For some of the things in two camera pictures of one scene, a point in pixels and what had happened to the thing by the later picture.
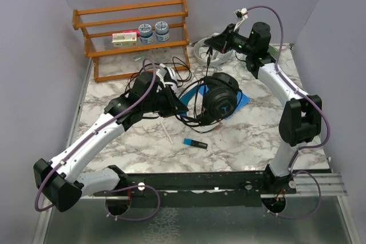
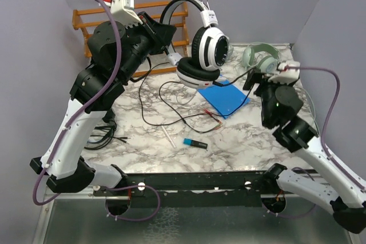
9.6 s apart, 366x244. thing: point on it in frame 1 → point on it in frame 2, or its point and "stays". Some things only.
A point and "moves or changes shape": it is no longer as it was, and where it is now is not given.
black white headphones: x=170 y=78 → x=210 y=48
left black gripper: x=175 y=106 → x=160 y=34
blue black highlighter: x=191 y=142 stays
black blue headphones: x=222 y=94 moves or changes shape
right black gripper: x=223 y=42 → x=256 y=78
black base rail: x=152 y=190 stays
